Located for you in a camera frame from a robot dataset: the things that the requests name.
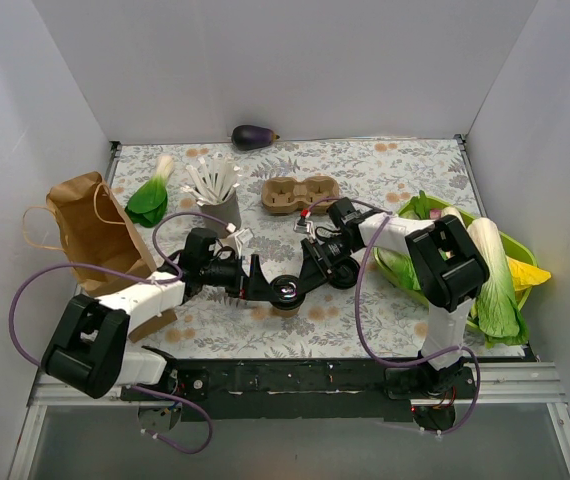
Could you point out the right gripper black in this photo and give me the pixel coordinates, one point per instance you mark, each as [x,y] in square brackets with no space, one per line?
[315,257]

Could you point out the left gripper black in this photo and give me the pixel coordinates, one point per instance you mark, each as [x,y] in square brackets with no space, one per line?
[243,280]

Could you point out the black plastic cup lid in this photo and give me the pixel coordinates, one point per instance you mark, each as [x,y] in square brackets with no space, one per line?
[286,288]

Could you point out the brown pulp cup carrier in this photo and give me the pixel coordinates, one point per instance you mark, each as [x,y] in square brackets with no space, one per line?
[285,195]

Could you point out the brown paper bag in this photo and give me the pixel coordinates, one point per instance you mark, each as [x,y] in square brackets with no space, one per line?
[95,229]

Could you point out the brown paper coffee cup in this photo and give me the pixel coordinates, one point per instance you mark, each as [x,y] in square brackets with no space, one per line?
[285,311]

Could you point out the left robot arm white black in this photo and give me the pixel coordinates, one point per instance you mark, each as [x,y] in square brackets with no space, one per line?
[89,350]

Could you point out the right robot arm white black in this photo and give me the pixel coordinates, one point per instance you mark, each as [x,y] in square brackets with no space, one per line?
[449,269]

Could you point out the stack of black lids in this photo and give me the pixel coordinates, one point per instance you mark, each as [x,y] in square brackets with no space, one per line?
[345,274]

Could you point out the grey straw holder cup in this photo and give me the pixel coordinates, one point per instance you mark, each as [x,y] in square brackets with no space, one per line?
[220,215]

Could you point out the green vegetable tray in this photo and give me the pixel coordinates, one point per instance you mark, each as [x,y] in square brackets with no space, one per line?
[512,249]

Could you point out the green leafy lettuce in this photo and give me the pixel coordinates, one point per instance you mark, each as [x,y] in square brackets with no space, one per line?
[400,264]

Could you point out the bundle of white straws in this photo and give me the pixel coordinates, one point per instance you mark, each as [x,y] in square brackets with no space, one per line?
[213,180]

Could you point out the green bok choy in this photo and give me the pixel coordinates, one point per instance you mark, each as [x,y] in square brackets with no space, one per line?
[148,205]

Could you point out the purple eggplant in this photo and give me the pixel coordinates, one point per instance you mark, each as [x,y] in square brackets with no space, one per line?
[250,137]

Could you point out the napa cabbage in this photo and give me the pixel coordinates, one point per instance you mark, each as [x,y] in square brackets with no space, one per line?
[498,315]

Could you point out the yellow pepper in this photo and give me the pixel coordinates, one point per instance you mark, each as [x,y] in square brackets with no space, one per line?
[525,276]

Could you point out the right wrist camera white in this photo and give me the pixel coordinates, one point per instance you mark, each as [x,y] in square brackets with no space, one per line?
[304,225]

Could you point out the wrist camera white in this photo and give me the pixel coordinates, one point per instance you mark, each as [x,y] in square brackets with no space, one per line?
[304,225]
[237,238]

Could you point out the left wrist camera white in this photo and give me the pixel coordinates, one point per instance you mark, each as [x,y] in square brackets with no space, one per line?
[237,238]

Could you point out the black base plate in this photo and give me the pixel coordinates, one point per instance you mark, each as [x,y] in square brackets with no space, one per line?
[308,389]

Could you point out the aluminium frame rail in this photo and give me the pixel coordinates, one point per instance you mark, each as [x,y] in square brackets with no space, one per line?
[516,426]

